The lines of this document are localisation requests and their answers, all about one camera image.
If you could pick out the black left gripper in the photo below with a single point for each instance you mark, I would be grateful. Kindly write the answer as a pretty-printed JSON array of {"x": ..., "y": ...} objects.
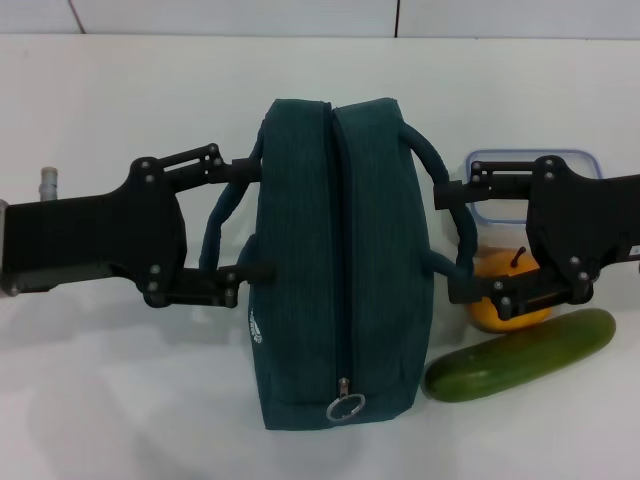
[{"x": 90, "y": 235}]

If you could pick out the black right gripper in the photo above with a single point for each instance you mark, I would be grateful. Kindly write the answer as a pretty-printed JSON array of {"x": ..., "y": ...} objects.
[{"x": 585, "y": 220}]

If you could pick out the clear blue-rimmed plastic container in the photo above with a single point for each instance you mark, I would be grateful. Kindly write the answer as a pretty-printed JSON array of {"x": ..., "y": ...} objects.
[{"x": 502, "y": 214}]

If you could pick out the orange round fruit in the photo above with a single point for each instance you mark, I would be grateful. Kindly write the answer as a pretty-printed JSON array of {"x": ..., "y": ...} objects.
[{"x": 500, "y": 265}]

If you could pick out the dark teal lunch bag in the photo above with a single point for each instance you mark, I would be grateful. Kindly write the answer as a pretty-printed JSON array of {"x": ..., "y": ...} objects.
[{"x": 310, "y": 250}]

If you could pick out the green cucumber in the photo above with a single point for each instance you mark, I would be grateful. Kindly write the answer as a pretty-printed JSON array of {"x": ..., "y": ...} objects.
[{"x": 520, "y": 357}]

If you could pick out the silver left wrist plug stub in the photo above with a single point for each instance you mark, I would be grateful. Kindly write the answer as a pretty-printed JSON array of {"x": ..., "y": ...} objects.
[{"x": 49, "y": 182}]

